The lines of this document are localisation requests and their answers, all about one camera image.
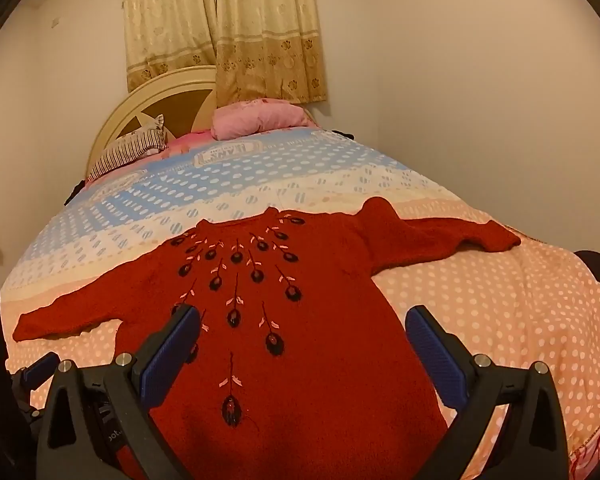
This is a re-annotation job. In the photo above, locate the black item beside pillow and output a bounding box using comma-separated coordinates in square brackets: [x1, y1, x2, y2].
[64, 179, 87, 206]

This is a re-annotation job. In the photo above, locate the beige floral curtain panel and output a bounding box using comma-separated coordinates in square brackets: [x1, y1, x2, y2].
[122, 0, 220, 93]
[214, 0, 328, 106]

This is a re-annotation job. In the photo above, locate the striped pillow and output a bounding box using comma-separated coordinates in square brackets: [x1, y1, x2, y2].
[87, 114, 170, 181]

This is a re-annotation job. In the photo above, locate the pink bed sheet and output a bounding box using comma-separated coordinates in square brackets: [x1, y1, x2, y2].
[165, 130, 216, 155]

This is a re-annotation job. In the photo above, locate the cream round wooden headboard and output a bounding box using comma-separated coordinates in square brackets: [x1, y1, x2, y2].
[84, 65, 218, 181]

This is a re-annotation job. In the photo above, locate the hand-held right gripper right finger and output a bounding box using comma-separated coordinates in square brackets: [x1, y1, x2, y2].
[405, 305, 568, 480]

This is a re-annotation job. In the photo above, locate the red embroidered knit sweater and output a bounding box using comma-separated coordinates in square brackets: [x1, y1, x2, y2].
[12, 196, 523, 480]

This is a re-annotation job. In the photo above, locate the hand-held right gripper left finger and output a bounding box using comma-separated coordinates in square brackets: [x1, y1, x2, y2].
[37, 304, 201, 480]

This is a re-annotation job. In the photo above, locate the pink pillow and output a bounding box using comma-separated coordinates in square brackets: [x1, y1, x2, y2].
[211, 99, 317, 142]

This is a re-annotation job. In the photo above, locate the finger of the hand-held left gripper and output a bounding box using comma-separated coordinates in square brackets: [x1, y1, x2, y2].
[10, 352, 61, 397]

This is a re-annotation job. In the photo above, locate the polka dot pastel blanket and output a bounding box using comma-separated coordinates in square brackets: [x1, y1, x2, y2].
[0, 125, 600, 480]

